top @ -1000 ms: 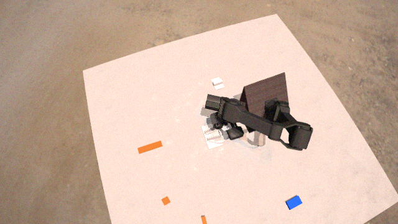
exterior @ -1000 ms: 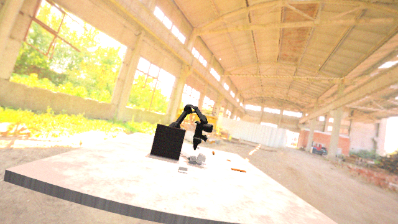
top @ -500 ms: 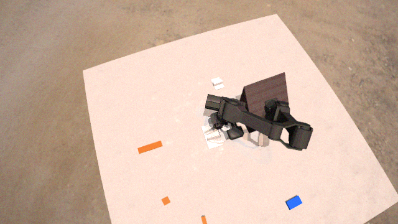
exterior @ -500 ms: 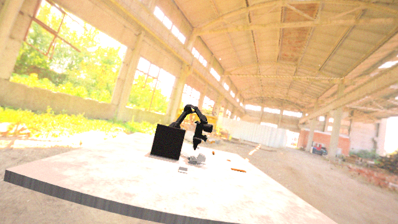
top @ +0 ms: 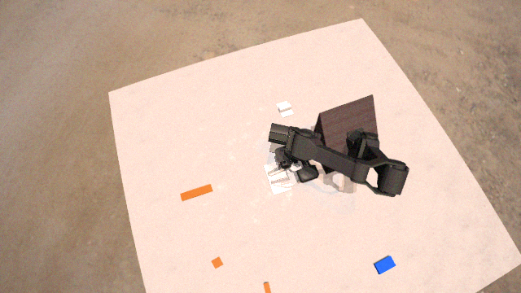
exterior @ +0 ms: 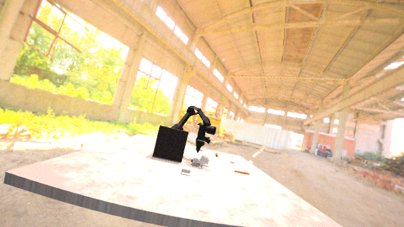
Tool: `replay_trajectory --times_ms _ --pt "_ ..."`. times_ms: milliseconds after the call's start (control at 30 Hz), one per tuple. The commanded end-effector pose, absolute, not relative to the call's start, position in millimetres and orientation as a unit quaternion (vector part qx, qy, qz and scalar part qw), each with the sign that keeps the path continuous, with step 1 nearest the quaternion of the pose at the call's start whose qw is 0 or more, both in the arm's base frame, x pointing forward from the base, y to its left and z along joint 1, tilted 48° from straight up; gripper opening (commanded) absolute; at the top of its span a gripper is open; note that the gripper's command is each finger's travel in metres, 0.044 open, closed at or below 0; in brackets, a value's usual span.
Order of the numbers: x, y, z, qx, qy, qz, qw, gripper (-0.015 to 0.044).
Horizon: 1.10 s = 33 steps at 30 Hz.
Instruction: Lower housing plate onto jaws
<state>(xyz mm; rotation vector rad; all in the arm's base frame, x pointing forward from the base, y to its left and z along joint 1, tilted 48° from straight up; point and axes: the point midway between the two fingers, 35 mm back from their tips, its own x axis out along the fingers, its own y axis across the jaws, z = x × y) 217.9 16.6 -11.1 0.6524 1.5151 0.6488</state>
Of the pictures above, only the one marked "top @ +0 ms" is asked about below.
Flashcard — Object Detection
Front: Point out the blue rectangular block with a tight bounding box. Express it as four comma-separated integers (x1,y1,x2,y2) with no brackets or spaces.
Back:
374,256,396,274

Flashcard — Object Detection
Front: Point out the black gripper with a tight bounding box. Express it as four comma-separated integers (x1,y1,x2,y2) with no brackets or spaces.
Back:
296,160,319,183

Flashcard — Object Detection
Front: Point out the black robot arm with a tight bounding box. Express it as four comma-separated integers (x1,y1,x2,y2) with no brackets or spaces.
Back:
268,123,409,197

